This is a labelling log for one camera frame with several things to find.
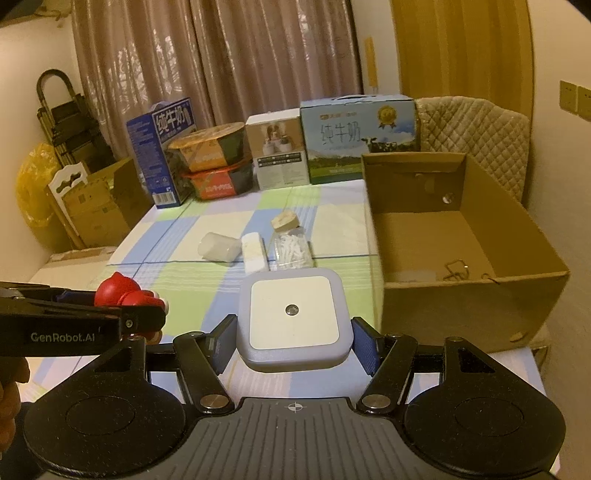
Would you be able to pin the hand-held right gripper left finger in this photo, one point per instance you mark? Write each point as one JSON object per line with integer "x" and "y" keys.
{"x": 226, "y": 341}

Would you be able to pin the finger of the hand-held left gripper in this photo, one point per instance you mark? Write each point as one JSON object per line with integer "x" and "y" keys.
{"x": 78, "y": 297}
{"x": 145, "y": 318}

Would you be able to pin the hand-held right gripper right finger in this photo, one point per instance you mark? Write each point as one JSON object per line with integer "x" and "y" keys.
{"x": 364, "y": 344}

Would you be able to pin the red toy figure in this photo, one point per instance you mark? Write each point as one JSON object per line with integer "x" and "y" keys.
{"x": 115, "y": 290}

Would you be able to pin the white square night light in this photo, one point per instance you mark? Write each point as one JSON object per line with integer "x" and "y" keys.
{"x": 291, "y": 332}

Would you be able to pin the white rounded bar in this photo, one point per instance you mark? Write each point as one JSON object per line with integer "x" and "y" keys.
{"x": 254, "y": 254}

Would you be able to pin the translucent plastic cup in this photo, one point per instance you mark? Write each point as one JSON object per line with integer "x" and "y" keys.
{"x": 219, "y": 248}

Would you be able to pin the brown cardboard box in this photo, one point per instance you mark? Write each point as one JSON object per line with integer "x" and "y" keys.
{"x": 461, "y": 314}

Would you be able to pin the person's left hand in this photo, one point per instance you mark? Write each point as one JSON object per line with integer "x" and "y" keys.
{"x": 9, "y": 397}

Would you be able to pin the flat brown cardboard sheet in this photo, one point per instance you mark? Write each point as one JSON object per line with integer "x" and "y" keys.
{"x": 69, "y": 261}

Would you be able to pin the checked pastel tablecloth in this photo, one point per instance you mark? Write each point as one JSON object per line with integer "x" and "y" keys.
{"x": 184, "y": 240}

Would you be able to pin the brown storage carton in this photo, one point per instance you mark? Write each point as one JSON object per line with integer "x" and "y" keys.
{"x": 106, "y": 207}

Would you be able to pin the yellow plastic bag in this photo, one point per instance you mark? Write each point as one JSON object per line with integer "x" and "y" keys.
{"x": 32, "y": 194}

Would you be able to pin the white scalloped cardboard piece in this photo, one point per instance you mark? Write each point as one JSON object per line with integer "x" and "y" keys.
{"x": 67, "y": 177}

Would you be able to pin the red and orange food bowl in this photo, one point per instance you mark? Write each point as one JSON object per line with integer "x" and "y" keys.
{"x": 217, "y": 184}

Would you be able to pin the tall dark blue milk carton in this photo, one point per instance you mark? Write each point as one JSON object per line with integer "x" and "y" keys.
{"x": 152, "y": 161}

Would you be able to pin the black folding cart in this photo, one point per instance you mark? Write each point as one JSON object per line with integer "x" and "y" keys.
{"x": 69, "y": 120}

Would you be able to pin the white product box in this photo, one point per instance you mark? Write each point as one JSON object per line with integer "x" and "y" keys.
{"x": 277, "y": 170}

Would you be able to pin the green and orange food bowl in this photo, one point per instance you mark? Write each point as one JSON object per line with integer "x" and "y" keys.
{"x": 207, "y": 147}

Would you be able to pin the light blue milk gift box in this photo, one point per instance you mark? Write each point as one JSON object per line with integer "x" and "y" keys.
{"x": 341, "y": 138}

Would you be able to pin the beige quilted chair cover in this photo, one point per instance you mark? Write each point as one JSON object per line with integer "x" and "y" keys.
{"x": 485, "y": 138}

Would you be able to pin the brown patterned curtain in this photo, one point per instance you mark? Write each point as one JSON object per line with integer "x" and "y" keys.
{"x": 184, "y": 55}

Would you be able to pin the wooden wardrobe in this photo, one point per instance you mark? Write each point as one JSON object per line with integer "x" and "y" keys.
{"x": 461, "y": 46}

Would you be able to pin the bag of white wall anchors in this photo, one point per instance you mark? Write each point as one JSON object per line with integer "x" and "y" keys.
{"x": 291, "y": 251}

